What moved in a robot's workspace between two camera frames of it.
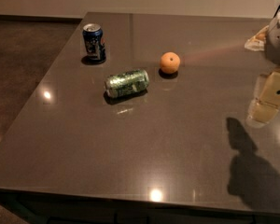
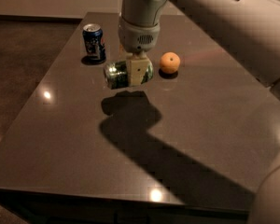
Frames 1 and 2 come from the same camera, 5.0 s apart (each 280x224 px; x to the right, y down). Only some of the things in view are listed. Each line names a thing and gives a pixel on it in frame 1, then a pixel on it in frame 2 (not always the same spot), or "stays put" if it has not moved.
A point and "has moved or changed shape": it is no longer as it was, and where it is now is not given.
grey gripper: x=278 y=41 → x=137 y=37
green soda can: x=126 y=83 has moved or changed shape
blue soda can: x=94 y=42 stays put
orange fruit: x=170 y=62 stays put
